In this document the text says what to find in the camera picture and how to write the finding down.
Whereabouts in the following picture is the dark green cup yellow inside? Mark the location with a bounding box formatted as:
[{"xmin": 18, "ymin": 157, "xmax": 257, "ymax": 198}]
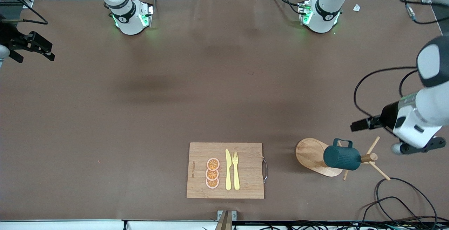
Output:
[{"xmin": 323, "ymin": 138, "xmax": 362, "ymax": 171}]

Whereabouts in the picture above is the wooden cup rack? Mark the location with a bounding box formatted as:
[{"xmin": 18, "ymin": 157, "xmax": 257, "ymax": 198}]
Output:
[{"xmin": 295, "ymin": 136, "xmax": 391, "ymax": 181}]

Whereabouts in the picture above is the wooden cutting board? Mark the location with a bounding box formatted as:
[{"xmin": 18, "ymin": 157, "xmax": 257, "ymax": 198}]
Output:
[{"xmin": 186, "ymin": 142, "xmax": 268, "ymax": 199}]

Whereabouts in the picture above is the yellow plastic fork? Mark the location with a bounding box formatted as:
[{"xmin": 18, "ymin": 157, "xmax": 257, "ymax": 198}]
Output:
[{"xmin": 232, "ymin": 152, "xmax": 240, "ymax": 191}]

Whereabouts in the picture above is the yellow plastic knife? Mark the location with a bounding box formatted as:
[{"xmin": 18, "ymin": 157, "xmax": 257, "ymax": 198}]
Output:
[{"xmin": 225, "ymin": 149, "xmax": 232, "ymax": 191}]

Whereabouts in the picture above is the brown table cover mat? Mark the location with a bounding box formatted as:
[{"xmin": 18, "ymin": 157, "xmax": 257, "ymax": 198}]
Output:
[{"xmin": 0, "ymin": 0, "xmax": 449, "ymax": 222}]

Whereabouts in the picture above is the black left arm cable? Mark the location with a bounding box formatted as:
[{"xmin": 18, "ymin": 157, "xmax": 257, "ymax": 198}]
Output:
[{"xmin": 354, "ymin": 66, "xmax": 420, "ymax": 136}]

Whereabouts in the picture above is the black cable on table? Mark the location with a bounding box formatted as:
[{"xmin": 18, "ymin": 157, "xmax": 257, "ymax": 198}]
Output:
[{"xmin": 358, "ymin": 177, "xmax": 439, "ymax": 230}]

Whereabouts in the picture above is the black cable silver connector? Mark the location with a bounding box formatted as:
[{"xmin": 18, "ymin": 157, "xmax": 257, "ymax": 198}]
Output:
[{"xmin": 399, "ymin": 0, "xmax": 449, "ymax": 25}]

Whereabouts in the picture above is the black cable bundle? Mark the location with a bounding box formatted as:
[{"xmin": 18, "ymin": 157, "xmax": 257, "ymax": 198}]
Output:
[{"xmin": 232, "ymin": 221, "xmax": 449, "ymax": 230}]

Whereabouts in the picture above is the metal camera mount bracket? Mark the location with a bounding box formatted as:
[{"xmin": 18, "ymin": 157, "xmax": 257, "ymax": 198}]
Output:
[{"xmin": 217, "ymin": 210, "xmax": 237, "ymax": 230}]

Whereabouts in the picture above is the white table edge rail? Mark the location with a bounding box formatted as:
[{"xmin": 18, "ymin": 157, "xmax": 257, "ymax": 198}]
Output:
[{"xmin": 0, "ymin": 219, "xmax": 218, "ymax": 230}]

